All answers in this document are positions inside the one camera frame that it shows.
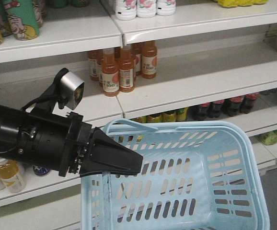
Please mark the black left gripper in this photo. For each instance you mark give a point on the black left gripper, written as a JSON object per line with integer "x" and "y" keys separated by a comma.
{"x": 55, "y": 142}

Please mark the light blue plastic basket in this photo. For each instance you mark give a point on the light blue plastic basket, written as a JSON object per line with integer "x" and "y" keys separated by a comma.
{"x": 195, "y": 176}

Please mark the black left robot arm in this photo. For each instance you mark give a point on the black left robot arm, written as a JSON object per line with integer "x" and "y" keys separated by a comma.
{"x": 11, "y": 121}

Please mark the coke bottle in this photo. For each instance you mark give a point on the coke bottle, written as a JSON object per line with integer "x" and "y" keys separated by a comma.
{"x": 199, "y": 112}
{"x": 232, "y": 105}
{"x": 215, "y": 108}
{"x": 248, "y": 102}

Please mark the yellow lemon tea bottle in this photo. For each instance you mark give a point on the yellow lemon tea bottle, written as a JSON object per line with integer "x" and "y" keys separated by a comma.
{"x": 140, "y": 119}
{"x": 154, "y": 118}
{"x": 181, "y": 114}
{"x": 169, "y": 116}

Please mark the blue sports drink bottle left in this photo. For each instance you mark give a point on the blue sports drink bottle left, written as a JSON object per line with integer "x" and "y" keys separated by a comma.
{"x": 40, "y": 171}

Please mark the orange C100 bottle front left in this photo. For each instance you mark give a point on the orange C100 bottle front left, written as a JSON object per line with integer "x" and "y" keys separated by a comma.
{"x": 110, "y": 73}

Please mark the orange c100 bottle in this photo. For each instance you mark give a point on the orange c100 bottle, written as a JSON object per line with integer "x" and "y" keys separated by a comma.
{"x": 126, "y": 70}
{"x": 110, "y": 73}
{"x": 149, "y": 59}

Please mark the orange juice bottle front left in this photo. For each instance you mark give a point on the orange juice bottle front left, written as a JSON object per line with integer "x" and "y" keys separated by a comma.
{"x": 11, "y": 176}

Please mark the orange C100 bottle front right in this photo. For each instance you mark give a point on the orange C100 bottle front right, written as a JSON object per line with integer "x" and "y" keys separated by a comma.
{"x": 126, "y": 70}

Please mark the white peach drink bottle left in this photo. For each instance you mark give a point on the white peach drink bottle left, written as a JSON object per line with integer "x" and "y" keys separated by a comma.
{"x": 125, "y": 10}

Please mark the white peach drink bottle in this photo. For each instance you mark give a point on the white peach drink bottle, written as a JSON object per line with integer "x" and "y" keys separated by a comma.
{"x": 166, "y": 7}
{"x": 125, "y": 10}
{"x": 146, "y": 8}

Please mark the white peach drink bottle middle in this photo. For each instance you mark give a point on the white peach drink bottle middle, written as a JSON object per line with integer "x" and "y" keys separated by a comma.
{"x": 146, "y": 8}

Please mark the white peach drink bottle right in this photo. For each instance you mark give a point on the white peach drink bottle right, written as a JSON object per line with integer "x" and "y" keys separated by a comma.
{"x": 166, "y": 7}

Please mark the green cartoon can right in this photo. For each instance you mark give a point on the green cartoon can right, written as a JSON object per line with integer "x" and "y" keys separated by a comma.
{"x": 21, "y": 17}

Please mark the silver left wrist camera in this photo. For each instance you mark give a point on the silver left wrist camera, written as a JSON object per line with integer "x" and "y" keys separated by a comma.
{"x": 72, "y": 89}

